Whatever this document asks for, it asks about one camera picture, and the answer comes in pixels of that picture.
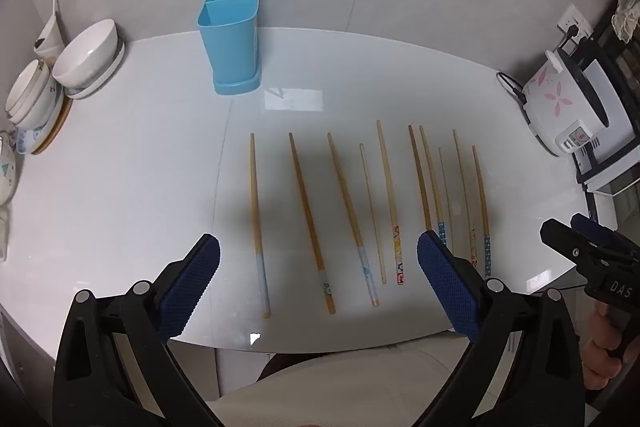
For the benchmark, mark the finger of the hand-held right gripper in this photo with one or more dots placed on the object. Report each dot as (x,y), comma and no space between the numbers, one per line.
(595,229)
(570,244)

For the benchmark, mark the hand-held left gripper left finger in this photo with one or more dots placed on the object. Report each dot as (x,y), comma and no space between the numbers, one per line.
(192,279)

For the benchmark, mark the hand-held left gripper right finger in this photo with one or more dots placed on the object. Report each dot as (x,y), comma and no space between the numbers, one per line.
(445,279)

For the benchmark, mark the group of wooden chopsticks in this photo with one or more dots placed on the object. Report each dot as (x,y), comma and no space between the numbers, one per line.
(258,222)

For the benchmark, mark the dark green-print wooden chopstick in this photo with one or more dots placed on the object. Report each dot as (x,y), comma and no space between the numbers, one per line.
(419,177)

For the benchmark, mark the pale-ended wooden chopstick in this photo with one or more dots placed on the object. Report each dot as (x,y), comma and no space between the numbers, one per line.
(352,217)

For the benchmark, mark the blue plastic utensil holder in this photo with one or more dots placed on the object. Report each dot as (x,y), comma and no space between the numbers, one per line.
(230,47)

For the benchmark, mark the person's right hand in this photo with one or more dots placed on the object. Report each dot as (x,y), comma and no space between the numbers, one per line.
(595,357)

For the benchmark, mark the black white countertop oven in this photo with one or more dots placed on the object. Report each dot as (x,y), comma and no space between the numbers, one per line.
(612,107)

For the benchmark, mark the white floral rice cooker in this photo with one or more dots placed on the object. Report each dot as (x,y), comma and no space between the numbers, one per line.
(550,97)

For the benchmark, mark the black power plug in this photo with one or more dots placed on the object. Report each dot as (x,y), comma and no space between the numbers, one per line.
(574,32)

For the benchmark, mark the white patterned ceramic cup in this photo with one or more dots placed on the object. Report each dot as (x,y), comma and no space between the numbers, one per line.
(6,172)

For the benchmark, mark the white crumpled cloth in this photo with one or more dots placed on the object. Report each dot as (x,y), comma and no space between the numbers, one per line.
(627,12)

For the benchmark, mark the white ribbed dish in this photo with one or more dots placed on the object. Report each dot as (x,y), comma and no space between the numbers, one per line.
(107,74)

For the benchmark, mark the small black-print white bowl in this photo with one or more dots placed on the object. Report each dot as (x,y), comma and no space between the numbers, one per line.
(42,112)

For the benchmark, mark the large white ceramic bowl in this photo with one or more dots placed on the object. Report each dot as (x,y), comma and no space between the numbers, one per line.
(85,57)

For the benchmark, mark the small gold-rimmed white bowl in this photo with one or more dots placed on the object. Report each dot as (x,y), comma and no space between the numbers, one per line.
(25,82)

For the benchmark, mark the white wall outlet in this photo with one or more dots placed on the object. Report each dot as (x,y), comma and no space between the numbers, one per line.
(567,14)

